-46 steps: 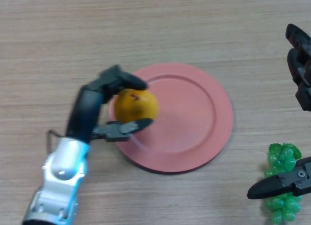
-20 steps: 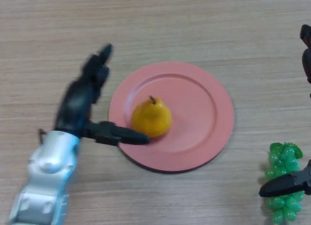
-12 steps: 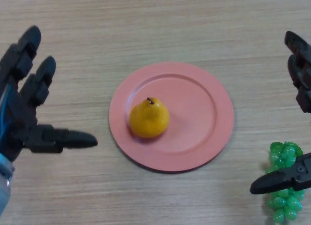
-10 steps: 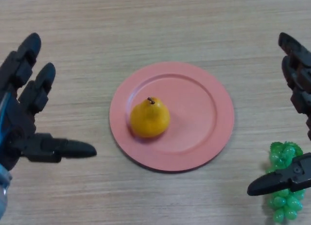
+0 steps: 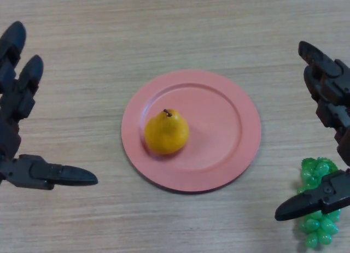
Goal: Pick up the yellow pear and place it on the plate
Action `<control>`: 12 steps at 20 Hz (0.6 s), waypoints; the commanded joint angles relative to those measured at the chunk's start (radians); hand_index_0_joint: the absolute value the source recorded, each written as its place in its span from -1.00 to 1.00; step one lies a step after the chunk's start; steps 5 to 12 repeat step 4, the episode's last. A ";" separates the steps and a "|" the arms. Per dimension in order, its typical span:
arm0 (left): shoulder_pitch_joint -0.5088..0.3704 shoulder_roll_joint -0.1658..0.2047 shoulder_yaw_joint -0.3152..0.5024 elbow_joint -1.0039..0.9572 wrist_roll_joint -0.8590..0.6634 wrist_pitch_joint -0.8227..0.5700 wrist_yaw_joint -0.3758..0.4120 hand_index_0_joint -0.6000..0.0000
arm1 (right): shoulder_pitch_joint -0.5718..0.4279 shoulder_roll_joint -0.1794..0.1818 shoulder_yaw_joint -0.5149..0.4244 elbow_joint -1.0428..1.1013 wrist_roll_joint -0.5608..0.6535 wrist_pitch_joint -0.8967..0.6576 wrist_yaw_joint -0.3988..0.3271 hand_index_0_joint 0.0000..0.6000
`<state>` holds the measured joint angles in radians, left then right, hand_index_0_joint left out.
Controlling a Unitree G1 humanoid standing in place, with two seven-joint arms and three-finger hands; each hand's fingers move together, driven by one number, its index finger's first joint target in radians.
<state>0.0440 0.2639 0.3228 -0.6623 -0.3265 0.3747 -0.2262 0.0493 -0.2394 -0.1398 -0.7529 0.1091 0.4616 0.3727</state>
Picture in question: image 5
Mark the yellow pear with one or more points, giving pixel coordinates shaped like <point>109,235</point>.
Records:
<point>166,135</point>

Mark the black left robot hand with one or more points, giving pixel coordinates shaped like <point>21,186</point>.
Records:
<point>16,100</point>

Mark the green grape bunch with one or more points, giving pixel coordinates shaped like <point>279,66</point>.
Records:
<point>314,173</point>

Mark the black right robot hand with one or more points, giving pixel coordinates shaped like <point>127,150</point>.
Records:
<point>331,195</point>

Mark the pink round plate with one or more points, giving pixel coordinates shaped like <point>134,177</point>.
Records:
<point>218,132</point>

